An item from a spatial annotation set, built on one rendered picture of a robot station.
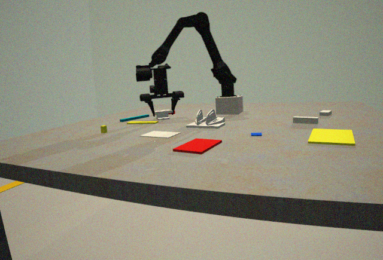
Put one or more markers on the red flat plate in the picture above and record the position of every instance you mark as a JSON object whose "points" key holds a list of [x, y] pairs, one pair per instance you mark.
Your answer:
{"points": [[197, 146]]}

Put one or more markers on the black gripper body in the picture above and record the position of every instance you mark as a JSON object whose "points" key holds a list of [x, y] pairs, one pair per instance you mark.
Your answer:
{"points": [[161, 87]]}

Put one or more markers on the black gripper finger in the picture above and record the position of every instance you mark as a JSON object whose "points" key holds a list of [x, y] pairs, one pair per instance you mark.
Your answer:
{"points": [[150, 103], [174, 102]]}

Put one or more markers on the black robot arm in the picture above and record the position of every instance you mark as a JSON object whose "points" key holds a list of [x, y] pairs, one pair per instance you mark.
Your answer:
{"points": [[201, 23]]}

